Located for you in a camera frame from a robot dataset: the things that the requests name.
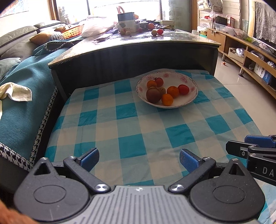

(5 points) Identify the dark coffee table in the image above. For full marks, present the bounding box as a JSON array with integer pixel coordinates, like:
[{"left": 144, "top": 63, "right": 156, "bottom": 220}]
[{"left": 48, "top": 30, "right": 220, "bottom": 99}]

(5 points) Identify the teal sofa cover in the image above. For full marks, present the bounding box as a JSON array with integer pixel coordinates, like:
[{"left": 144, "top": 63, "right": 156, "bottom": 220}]
[{"left": 1, "top": 41, "right": 77, "bottom": 171}]

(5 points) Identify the white lace curtain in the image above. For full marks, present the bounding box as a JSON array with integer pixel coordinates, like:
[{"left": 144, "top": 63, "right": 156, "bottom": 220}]
[{"left": 255, "top": 1, "right": 275, "bottom": 44}]

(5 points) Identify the operator hand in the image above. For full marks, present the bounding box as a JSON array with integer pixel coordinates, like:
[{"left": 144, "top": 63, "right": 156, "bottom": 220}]
[{"left": 0, "top": 201, "right": 38, "bottom": 224}]

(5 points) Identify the dark red tomato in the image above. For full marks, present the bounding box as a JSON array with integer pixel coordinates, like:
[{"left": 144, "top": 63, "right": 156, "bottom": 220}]
[{"left": 146, "top": 87, "right": 162, "bottom": 104}]

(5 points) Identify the white floral bowl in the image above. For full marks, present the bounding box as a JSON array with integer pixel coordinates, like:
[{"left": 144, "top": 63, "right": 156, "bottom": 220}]
[{"left": 136, "top": 70, "right": 198, "bottom": 109}]

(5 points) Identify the grey sofa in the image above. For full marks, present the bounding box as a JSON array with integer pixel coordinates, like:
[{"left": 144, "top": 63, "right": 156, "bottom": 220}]
[{"left": 1, "top": 20, "right": 65, "bottom": 78}]

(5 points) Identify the small orange tangerine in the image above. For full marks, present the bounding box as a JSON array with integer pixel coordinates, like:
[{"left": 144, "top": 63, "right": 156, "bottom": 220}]
[{"left": 146, "top": 80, "right": 157, "bottom": 89}]

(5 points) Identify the orange cushion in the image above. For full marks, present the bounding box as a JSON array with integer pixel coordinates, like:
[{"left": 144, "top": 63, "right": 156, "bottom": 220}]
[{"left": 29, "top": 32, "right": 53, "bottom": 45}]

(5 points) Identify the red cherry tomato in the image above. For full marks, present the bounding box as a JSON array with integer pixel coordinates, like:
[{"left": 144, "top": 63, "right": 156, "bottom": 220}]
[
  {"left": 154, "top": 77, "right": 164, "bottom": 87},
  {"left": 178, "top": 84, "right": 190, "bottom": 95}
]

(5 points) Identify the cream towel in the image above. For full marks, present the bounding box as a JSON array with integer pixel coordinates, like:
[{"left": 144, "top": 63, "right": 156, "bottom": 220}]
[{"left": 0, "top": 82, "right": 32, "bottom": 118}]

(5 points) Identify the blue white checkered tablecloth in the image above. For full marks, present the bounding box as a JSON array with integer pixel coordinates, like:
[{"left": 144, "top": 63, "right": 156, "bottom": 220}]
[{"left": 44, "top": 68, "right": 276, "bottom": 223}]

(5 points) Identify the wooden tv cabinet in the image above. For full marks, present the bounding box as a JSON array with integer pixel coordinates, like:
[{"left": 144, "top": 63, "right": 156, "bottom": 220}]
[{"left": 207, "top": 29, "right": 275, "bottom": 98}]

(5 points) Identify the white container on table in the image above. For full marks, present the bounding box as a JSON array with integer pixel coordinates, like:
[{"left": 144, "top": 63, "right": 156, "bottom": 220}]
[{"left": 117, "top": 12, "right": 137, "bottom": 33}]

